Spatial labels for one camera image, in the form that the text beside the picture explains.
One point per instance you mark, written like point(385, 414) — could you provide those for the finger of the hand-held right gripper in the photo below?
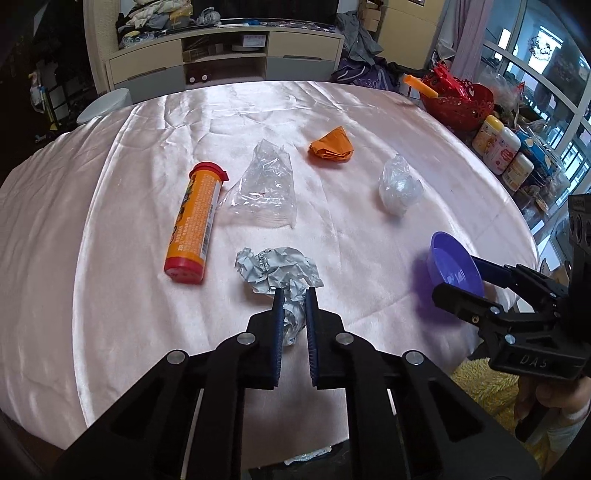
point(461, 300)
point(489, 272)

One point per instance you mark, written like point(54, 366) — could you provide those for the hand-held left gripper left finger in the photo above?
point(277, 323)

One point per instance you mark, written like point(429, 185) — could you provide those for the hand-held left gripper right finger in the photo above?
point(311, 323)

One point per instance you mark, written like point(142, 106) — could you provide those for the purple plastic bowl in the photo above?
point(455, 263)

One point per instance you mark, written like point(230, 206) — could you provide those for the silver foil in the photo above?
point(272, 272)

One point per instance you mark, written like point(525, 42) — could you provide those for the black trash bin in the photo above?
point(304, 457)

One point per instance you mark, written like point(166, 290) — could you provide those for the person's right forearm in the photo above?
point(570, 429)

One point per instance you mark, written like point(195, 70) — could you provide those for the person's right hand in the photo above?
point(563, 394)

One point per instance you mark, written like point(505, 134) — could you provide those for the yellow fleece cloth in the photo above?
point(485, 392)

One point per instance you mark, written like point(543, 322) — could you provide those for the small white bottle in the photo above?
point(517, 173)

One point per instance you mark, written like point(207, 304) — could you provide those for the white bottle pink label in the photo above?
point(503, 152)

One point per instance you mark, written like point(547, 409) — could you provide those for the crumpled clear plastic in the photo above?
point(399, 189)

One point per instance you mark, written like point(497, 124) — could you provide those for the clear plastic bag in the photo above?
point(263, 194)

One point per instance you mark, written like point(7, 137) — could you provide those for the blue patterned tin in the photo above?
point(535, 150)

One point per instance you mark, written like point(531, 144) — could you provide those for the orange tablet tube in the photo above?
point(194, 221)

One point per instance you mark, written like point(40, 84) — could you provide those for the white bottle yellow cap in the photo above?
point(487, 138)

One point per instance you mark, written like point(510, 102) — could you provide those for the red openwork basket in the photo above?
point(461, 108)

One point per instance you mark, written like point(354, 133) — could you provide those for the orange folded cloth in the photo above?
point(332, 146)

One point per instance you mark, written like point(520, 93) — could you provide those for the dark blue bag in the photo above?
point(364, 76)

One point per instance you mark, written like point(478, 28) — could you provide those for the beige standing air conditioner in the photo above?
point(406, 41)

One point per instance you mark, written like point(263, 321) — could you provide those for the pink curtain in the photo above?
point(466, 27)

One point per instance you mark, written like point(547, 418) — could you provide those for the large window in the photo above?
point(521, 27)

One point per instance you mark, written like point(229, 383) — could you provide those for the grey hanging garment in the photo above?
point(360, 37)

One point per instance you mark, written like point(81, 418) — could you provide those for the white round stool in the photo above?
point(104, 106)

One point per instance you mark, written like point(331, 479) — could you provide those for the stacked cardboard boxes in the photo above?
point(371, 14)

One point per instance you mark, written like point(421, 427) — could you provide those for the beige television cabinet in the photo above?
point(143, 60)

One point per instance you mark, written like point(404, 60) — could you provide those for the black flat television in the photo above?
point(277, 9)

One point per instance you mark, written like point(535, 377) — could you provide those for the yellow green child scooter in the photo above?
point(41, 99)

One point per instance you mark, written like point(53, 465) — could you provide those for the pile of clothes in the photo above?
point(152, 18)

